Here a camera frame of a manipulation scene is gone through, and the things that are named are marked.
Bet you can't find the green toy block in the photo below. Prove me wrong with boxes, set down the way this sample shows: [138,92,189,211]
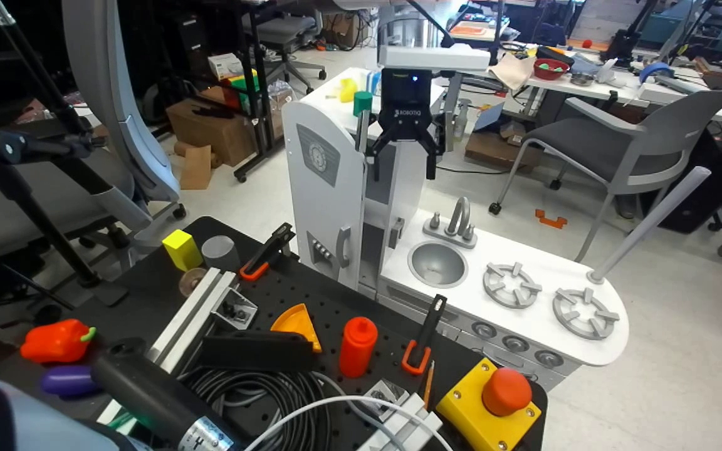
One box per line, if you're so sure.
[351,88,376,121]

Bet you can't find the orange wedge block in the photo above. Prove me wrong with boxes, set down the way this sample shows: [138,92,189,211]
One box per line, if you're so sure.
[268,301,326,355]

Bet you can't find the grey toy stove burner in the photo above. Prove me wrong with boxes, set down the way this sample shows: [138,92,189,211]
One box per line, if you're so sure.
[550,285,622,342]
[481,258,544,311]

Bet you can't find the purple toy eggplant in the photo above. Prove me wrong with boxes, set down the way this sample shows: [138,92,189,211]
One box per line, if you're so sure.
[40,362,106,401]

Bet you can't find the clear bag of screws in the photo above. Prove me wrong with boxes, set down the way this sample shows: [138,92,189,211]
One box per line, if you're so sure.
[212,287,261,332]

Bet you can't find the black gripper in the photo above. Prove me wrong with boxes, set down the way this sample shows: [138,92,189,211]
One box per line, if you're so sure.
[365,68,450,183]

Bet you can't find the yellow emergency stop box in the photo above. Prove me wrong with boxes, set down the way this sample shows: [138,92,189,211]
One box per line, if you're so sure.
[435,357,544,451]

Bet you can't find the grey toy cabinet door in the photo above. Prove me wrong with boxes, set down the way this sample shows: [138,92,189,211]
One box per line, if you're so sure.
[365,133,430,297]

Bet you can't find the grey toy faucet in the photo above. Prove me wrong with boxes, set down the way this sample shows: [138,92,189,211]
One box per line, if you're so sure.
[422,194,479,251]

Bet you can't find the flat cardboard box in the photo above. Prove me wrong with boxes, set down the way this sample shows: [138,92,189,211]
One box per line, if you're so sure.
[465,123,541,171]

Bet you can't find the large cardboard box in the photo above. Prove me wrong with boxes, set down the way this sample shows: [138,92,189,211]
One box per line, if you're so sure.
[165,97,259,168]

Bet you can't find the black cylindrical device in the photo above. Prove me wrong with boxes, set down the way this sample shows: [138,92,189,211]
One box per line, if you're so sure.
[93,340,244,451]

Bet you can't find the brown round disc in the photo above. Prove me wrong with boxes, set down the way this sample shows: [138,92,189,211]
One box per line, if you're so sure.
[178,266,212,297]

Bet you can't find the yellow toy block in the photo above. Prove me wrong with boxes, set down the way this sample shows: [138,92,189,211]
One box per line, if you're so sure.
[337,75,358,104]

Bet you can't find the white toy kitchen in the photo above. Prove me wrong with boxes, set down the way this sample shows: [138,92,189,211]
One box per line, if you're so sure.
[284,68,633,394]

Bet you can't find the grey office chair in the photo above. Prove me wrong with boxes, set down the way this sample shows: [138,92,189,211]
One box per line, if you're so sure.
[486,70,722,266]

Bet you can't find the orange plastic cylinder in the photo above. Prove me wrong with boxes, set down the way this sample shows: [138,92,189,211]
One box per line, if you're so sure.
[337,316,381,384]

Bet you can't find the cluttered white desk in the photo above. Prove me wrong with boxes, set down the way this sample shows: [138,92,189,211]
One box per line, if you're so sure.
[495,44,719,107]

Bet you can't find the red bowl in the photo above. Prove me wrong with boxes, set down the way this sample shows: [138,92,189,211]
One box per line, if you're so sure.
[531,55,574,83]

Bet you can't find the orange bracket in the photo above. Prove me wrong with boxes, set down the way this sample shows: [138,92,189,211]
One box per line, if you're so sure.
[534,207,569,232]

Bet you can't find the blurry white blue object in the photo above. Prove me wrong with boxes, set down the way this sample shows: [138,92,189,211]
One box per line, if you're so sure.
[0,374,118,451]

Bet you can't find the black coiled cable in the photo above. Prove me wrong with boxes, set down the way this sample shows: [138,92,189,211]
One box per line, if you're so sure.
[182,366,357,451]

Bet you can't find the small cardboard box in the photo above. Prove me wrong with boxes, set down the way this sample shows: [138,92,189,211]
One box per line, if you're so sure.
[172,139,216,192]

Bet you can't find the red toy pepper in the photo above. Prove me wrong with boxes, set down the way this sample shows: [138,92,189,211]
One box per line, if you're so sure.
[17,316,99,366]

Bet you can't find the black orange bar clamp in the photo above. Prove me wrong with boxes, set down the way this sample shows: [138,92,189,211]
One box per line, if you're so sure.
[399,292,450,380]
[237,221,299,285]

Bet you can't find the aluminium extrusion bar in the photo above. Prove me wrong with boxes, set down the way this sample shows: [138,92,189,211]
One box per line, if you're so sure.
[145,266,238,375]

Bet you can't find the black metal rack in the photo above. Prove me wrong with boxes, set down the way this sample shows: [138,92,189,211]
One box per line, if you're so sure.
[233,0,332,183]

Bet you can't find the white cable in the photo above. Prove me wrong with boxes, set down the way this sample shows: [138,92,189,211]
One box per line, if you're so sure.
[244,394,457,451]

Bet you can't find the orange pencil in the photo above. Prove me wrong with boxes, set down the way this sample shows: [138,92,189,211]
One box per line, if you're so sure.
[422,357,440,410]

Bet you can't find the grey cylinder block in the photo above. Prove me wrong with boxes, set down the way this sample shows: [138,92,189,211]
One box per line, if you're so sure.
[199,232,242,271]

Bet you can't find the black pouch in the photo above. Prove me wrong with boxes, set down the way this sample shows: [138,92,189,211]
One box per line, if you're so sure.
[195,331,322,375]

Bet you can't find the white curved panel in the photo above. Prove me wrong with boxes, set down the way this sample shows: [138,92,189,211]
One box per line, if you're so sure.
[60,0,184,203]

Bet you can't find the grey plastic pole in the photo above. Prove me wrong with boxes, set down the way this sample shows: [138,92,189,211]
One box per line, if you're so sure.
[584,163,716,287]

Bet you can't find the black camera tripod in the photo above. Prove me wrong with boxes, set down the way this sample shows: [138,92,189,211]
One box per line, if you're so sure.
[0,0,130,291]

